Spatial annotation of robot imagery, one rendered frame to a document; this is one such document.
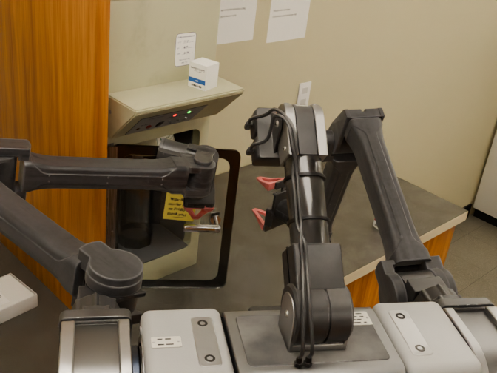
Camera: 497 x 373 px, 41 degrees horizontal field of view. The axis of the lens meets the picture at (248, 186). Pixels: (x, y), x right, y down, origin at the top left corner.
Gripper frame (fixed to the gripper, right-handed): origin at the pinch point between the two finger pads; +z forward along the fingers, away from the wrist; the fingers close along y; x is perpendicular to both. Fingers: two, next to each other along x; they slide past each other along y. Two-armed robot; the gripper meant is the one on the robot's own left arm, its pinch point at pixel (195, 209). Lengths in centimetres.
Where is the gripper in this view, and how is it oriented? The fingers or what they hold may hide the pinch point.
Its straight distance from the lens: 156.4
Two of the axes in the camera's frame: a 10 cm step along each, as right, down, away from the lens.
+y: 0.6, 8.0, -6.0
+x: 9.8, 0.5, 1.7
